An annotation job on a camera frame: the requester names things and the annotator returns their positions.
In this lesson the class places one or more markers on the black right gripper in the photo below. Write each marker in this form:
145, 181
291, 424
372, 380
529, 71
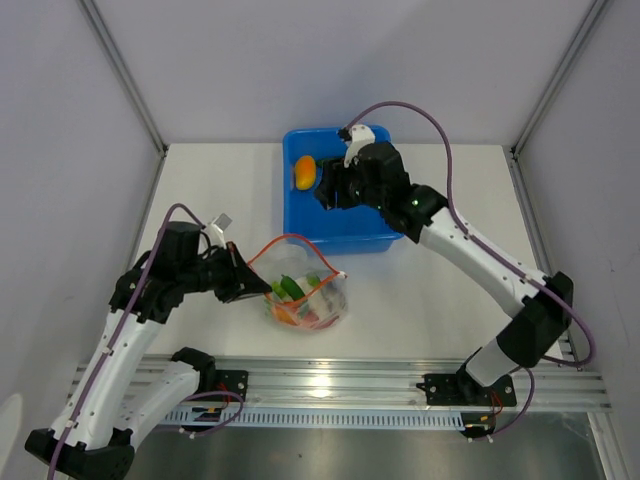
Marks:
333, 180

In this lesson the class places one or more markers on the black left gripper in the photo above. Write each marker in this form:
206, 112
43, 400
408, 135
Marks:
241, 281

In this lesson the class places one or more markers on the green toy chili pepper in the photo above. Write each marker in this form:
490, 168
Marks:
288, 289

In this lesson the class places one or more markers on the red orange toy mango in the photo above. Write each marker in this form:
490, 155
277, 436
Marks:
301, 319

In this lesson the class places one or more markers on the clear orange-zipper zip bag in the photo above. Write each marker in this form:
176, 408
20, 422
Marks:
295, 256

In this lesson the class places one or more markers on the green toy lettuce leaf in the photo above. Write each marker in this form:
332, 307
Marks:
289, 302

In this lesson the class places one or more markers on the white toy cauliflower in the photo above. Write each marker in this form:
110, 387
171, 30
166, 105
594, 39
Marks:
328, 300

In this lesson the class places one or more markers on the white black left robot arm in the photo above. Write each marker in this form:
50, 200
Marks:
97, 434

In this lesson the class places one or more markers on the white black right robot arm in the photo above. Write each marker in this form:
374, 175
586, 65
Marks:
535, 303

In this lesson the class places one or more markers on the yellow orange toy mango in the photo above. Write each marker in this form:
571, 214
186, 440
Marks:
305, 171

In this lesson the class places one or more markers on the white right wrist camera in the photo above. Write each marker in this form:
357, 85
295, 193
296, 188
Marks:
355, 137

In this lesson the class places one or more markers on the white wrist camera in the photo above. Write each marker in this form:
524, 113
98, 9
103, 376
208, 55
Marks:
215, 230
355, 137

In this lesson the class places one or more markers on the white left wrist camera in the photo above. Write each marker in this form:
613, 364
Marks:
215, 230

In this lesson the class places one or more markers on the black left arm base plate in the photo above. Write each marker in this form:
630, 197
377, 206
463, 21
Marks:
233, 383

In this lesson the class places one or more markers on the right aluminium frame post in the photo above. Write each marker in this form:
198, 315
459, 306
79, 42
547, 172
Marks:
576, 46

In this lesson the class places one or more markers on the aluminium frame post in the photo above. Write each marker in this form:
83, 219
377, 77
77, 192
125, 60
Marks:
108, 44
576, 46

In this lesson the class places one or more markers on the aluminium front rail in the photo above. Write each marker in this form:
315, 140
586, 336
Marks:
391, 384

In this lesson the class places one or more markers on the white slotted cable duct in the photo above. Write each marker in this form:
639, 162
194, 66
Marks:
414, 419

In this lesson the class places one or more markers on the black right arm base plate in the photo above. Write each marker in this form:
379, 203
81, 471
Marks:
451, 389

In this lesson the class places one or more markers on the left aluminium frame post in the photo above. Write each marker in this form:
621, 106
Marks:
108, 44

